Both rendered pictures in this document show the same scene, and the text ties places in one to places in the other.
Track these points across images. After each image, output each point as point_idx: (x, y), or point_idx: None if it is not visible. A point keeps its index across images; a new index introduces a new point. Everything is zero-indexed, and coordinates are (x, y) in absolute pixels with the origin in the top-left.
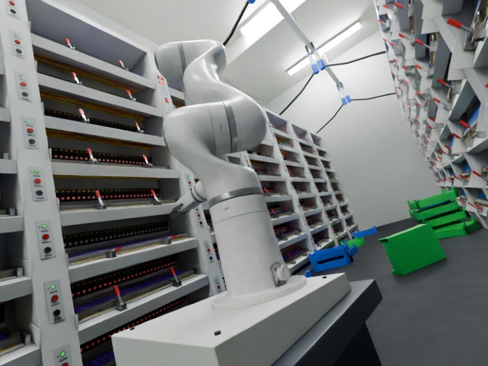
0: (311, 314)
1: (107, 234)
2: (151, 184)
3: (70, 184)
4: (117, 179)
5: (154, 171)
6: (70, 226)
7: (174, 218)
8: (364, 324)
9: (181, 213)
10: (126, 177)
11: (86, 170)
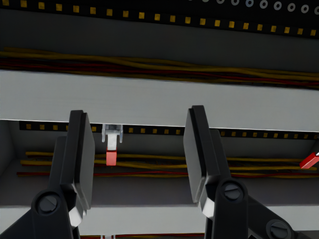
0: None
1: (258, 13)
2: (38, 133)
3: (253, 140)
4: (146, 146)
5: (97, 227)
6: (307, 53)
7: (201, 120)
8: None
9: (89, 144)
10: (145, 167)
11: (315, 217)
